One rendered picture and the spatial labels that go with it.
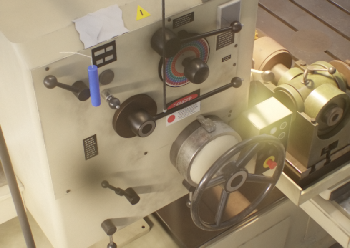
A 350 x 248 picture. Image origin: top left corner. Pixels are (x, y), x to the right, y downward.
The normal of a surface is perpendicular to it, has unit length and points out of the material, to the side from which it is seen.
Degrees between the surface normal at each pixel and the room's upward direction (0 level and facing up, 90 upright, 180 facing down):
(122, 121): 90
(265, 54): 28
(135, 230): 0
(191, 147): 45
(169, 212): 0
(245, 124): 90
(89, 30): 49
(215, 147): 60
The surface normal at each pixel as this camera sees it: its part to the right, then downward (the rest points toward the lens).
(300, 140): -0.82, 0.39
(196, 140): -0.41, -0.44
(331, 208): 0.00, -0.73
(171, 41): 0.53, 0.33
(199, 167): 0.11, 0.54
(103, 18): 0.36, 0.06
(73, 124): 0.57, 0.56
